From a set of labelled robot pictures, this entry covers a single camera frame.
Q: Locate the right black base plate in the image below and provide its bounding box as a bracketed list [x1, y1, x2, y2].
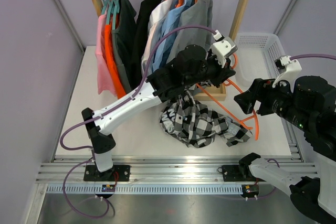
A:
[220, 165, 260, 183]

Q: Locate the orange shirt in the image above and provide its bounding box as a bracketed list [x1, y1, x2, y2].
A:
[104, 25, 126, 99]

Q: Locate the pink shirt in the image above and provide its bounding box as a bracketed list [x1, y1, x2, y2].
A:
[95, 14, 117, 96]

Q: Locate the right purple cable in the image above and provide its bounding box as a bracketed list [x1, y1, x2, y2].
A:
[287, 54, 336, 62]

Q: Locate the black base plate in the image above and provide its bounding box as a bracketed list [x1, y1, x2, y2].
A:
[83, 165, 130, 182]
[220, 165, 260, 183]

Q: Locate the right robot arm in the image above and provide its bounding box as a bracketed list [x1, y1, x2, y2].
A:
[234, 76, 335, 223]

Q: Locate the light blue shirt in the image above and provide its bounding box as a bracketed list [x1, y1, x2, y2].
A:
[152, 0, 192, 72]

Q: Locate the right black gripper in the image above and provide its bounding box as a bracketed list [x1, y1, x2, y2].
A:
[234, 74, 313, 131]

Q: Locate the orange hanger of plaid shirt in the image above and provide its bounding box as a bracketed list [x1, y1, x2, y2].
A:
[195, 52, 261, 141]

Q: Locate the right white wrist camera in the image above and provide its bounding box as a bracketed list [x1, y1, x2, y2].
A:
[272, 56, 302, 88]

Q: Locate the black white plaid shirt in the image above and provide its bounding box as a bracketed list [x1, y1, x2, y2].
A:
[159, 89, 253, 148]

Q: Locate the grey shirt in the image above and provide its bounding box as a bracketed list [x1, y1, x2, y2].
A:
[166, 0, 213, 63]

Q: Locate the white plastic basket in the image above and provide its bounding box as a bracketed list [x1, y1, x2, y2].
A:
[235, 33, 285, 88]

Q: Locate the aluminium rail frame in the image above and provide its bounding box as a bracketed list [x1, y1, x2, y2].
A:
[35, 124, 321, 185]

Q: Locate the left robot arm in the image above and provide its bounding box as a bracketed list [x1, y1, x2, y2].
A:
[81, 42, 237, 181]

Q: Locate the dark grey t-shirt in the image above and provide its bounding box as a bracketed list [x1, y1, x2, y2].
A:
[112, 0, 136, 93]

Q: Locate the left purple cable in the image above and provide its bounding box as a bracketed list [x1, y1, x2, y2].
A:
[59, 24, 218, 219]

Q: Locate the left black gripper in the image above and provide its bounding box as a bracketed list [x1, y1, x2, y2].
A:
[183, 49, 235, 88]

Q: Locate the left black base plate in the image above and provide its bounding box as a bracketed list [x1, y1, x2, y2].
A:
[83, 165, 130, 182]

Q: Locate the white slotted cable duct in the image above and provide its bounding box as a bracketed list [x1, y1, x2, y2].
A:
[47, 184, 243, 195]

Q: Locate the purple cable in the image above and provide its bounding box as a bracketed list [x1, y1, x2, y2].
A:
[59, 24, 218, 219]
[287, 54, 336, 62]

